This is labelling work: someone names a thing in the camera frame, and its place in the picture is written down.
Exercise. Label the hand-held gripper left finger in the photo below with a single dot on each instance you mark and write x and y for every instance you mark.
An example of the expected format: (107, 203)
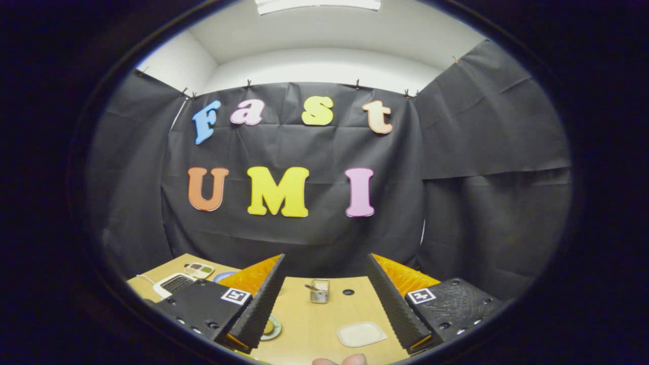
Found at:
(261, 309)

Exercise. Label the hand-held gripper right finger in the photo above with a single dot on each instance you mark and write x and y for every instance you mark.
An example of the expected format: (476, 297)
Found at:
(393, 309)

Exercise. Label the pale green plate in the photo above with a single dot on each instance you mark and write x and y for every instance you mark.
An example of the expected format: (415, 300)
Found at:
(277, 332)

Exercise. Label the small white plate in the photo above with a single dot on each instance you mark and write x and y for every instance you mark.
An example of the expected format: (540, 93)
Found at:
(361, 334)

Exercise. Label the blue plate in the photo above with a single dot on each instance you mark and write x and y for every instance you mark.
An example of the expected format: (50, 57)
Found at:
(223, 277)

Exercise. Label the white divided condiment tray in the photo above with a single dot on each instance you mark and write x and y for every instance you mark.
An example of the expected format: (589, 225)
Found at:
(200, 270)

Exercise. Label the white toaster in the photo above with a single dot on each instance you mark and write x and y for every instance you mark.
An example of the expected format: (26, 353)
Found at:
(175, 285)

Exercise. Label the ceiling light panel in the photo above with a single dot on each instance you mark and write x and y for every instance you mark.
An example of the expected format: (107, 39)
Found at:
(317, 4)

